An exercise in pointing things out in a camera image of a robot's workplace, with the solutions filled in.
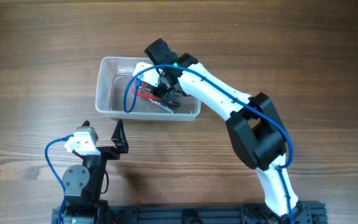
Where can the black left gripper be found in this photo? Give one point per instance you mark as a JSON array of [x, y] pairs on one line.
[[119, 137]]

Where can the red handled snips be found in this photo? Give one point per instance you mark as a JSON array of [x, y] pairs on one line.
[[145, 91]]

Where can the clear plastic container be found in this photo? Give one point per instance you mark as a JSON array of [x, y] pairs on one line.
[[114, 75]]

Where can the orange black needle-nose pliers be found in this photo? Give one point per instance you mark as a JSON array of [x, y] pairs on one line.
[[174, 104]]

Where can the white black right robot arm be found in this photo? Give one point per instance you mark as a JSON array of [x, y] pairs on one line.
[[257, 134]]

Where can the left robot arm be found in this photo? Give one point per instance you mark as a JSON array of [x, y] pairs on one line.
[[84, 184]]

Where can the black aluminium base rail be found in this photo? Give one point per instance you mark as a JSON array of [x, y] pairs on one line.
[[304, 212]]

